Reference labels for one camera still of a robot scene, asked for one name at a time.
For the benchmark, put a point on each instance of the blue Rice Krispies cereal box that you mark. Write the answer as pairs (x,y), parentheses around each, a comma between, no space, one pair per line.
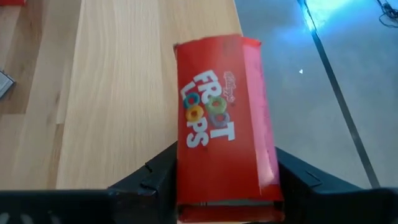
(5,84)

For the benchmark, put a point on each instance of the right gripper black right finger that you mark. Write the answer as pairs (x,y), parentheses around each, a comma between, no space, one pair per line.
(314,199)

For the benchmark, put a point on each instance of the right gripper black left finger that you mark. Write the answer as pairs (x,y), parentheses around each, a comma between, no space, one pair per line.
(149,193)

